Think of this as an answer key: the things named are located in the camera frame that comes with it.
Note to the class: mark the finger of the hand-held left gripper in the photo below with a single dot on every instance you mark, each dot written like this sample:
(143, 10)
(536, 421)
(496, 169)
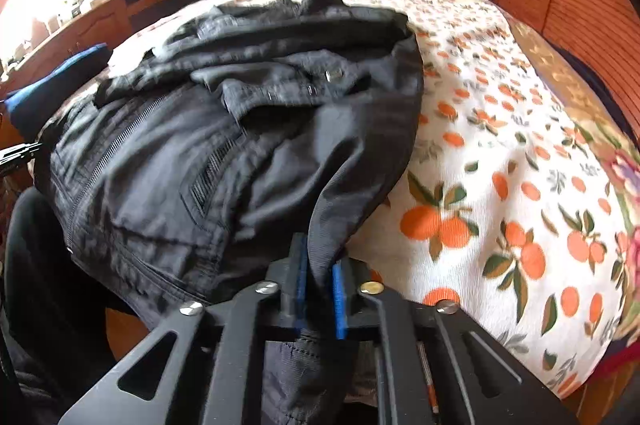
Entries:
(15, 155)

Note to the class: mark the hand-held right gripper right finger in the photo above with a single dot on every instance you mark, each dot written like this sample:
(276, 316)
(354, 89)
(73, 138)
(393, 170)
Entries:
(340, 300)

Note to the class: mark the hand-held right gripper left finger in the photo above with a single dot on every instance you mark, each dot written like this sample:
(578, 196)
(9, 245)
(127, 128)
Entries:
(300, 277)

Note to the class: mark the black jacket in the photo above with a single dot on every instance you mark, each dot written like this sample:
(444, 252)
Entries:
(225, 145)

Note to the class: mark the folded blue clothes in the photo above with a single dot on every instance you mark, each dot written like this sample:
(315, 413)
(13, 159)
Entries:
(55, 85)

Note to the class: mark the person's black clothing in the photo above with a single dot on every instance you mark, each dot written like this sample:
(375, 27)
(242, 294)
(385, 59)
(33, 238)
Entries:
(45, 280)

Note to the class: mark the long wooden desk cabinet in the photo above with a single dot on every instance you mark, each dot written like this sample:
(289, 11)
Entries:
(100, 20)

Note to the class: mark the orange fruit print bed sheet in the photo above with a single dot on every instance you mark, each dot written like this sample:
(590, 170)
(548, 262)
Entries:
(500, 145)

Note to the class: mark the red cloth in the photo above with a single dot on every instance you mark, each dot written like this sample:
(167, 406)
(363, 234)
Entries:
(617, 362)

